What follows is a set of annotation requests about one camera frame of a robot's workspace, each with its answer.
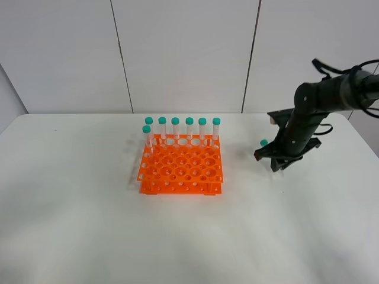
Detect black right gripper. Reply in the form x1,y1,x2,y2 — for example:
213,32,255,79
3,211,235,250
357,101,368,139
254,109,322,172

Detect clear test tube teal cap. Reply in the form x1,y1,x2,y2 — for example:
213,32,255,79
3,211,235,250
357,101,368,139
260,139,269,147

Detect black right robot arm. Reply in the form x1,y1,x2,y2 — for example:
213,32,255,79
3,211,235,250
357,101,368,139
254,68,378,172

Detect racked test tube teal cap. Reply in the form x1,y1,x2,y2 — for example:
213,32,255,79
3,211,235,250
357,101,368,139
212,117,221,141
185,117,194,140
144,117,154,138
198,117,207,140
171,117,179,140
158,117,167,145

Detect orange test tube rack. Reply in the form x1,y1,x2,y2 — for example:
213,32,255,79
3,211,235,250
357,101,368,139
137,134,224,195

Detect front racked test tube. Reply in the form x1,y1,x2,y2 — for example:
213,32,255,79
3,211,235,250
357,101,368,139
142,125,154,153

